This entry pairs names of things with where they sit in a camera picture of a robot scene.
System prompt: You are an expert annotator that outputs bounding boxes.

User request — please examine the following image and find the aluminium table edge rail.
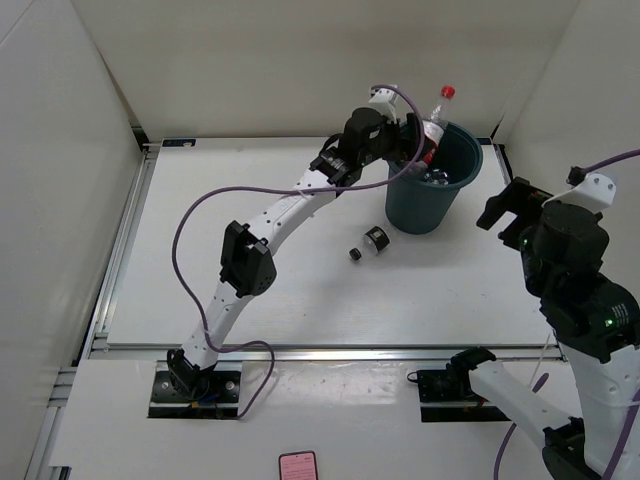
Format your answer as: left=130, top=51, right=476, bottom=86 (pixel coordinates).
left=87, top=339, right=563, bottom=362

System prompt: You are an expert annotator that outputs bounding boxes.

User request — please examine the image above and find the blue label plastic bottle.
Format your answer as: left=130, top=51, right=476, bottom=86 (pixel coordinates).
left=423, top=168, right=450, bottom=186

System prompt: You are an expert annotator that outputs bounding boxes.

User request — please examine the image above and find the red label plastic bottle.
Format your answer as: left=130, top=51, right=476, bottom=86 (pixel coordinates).
left=423, top=85, right=456, bottom=167

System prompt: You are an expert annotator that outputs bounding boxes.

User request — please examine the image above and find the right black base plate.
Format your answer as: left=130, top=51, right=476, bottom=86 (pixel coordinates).
left=406, top=367, right=509, bottom=424

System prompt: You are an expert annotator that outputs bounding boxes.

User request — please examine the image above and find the black label plastic bottle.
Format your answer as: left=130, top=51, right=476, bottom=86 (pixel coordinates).
left=348, top=225, right=393, bottom=263

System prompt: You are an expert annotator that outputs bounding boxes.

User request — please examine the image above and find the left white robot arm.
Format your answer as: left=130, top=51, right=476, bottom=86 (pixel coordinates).
left=167, top=107, right=437, bottom=401

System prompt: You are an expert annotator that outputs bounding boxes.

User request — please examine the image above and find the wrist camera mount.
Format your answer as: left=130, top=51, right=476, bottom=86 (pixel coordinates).
left=563, top=167, right=617, bottom=213
left=367, top=87, right=398, bottom=123

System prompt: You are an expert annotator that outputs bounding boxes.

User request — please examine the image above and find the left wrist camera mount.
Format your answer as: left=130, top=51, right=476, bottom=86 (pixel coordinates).
left=367, top=87, right=398, bottom=123

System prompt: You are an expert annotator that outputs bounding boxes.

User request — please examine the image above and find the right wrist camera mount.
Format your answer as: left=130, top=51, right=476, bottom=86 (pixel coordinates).
left=563, top=167, right=617, bottom=213

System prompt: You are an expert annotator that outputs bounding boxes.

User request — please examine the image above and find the pink smartphone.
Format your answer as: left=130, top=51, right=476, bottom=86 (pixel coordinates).
left=278, top=451, right=319, bottom=480

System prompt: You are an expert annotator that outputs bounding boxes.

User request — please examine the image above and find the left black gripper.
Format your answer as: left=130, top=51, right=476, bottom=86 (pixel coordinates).
left=358, top=113, right=434, bottom=167

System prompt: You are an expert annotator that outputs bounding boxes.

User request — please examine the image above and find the dark green plastic bin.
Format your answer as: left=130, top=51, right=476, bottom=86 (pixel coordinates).
left=385, top=123, right=483, bottom=235

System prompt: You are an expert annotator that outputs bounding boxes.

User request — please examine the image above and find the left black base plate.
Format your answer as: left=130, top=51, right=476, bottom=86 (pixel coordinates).
left=147, top=362, right=242, bottom=420

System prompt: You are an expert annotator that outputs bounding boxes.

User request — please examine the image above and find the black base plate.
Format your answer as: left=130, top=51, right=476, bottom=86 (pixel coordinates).
left=147, top=362, right=242, bottom=420
left=406, top=367, right=509, bottom=424

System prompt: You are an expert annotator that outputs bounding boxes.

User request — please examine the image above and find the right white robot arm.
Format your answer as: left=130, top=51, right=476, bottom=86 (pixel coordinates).
left=447, top=174, right=639, bottom=479

